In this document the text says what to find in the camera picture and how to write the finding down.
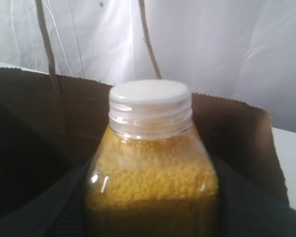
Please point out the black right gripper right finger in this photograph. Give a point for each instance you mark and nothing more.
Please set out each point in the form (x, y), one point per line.
(247, 211)

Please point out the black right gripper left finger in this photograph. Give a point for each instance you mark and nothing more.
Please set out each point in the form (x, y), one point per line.
(58, 212)

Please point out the yellow millet bottle white cap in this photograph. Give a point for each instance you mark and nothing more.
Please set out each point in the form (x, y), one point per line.
(151, 175)

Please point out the brown paper shopping bag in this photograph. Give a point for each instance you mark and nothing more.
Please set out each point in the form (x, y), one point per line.
(51, 123)

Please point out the white backdrop sheet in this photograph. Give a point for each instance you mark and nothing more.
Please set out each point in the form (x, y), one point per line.
(236, 49)

